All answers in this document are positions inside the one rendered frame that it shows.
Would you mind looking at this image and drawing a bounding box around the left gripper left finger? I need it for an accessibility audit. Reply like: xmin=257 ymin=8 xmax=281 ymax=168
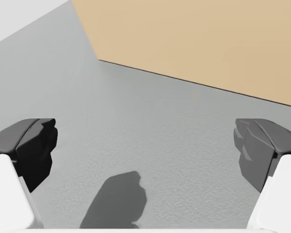
xmin=0 ymin=118 xmax=58 ymax=230

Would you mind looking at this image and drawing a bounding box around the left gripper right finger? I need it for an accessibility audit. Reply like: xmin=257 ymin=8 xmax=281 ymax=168
xmin=233 ymin=118 xmax=291 ymax=230

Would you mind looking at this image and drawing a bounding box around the tall board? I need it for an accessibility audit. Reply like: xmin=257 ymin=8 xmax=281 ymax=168
xmin=70 ymin=0 xmax=291 ymax=109

